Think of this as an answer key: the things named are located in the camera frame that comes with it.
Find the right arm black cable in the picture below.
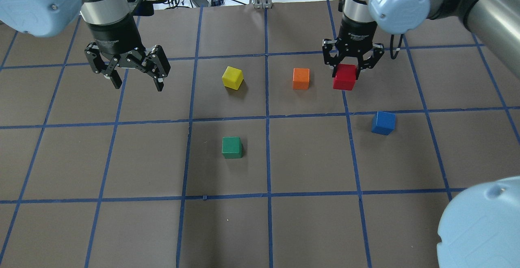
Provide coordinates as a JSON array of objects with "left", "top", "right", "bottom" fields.
[{"left": 390, "top": 32, "right": 405, "bottom": 60}]

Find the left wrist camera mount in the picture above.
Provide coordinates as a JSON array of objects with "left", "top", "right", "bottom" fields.
[{"left": 127, "top": 0, "right": 154, "bottom": 17}]

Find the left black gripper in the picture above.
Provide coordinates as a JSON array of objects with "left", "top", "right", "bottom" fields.
[{"left": 84, "top": 14, "right": 171, "bottom": 92}]

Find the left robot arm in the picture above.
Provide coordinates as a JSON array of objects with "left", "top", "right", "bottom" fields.
[{"left": 0, "top": 0, "right": 171, "bottom": 91}]

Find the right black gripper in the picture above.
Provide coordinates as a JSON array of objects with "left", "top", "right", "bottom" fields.
[{"left": 323, "top": 18, "right": 385, "bottom": 80}]

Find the yellow block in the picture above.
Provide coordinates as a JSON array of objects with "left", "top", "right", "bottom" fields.
[{"left": 221, "top": 66, "right": 244, "bottom": 91}]

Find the orange block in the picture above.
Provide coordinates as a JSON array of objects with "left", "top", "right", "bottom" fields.
[{"left": 292, "top": 68, "right": 310, "bottom": 90}]

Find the blue block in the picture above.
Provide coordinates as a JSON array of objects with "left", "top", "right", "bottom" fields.
[{"left": 371, "top": 111, "right": 397, "bottom": 136}]

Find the red block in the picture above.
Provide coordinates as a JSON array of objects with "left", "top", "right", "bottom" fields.
[{"left": 333, "top": 64, "right": 357, "bottom": 91}]

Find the green block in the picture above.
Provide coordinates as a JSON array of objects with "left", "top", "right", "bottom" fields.
[{"left": 221, "top": 136, "right": 243, "bottom": 159}]

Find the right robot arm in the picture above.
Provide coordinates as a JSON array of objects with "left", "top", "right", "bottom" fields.
[{"left": 322, "top": 0, "right": 520, "bottom": 76}]

